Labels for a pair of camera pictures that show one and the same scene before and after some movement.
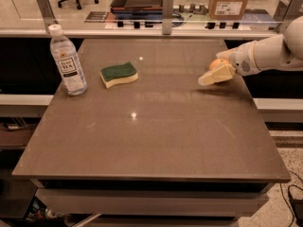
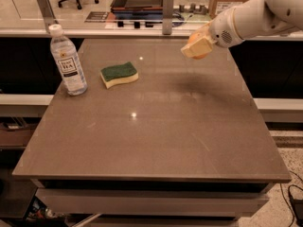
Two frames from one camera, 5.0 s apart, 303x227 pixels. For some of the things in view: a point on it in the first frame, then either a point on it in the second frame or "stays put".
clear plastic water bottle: x=71 y=67 stays put
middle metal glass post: x=168 y=4 stays put
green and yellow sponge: x=113 y=76 stays put
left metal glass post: x=45 y=9 stays put
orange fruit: x=216 y=62 to x=197 y=36
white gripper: x=242 y=60 to x=222 y=29
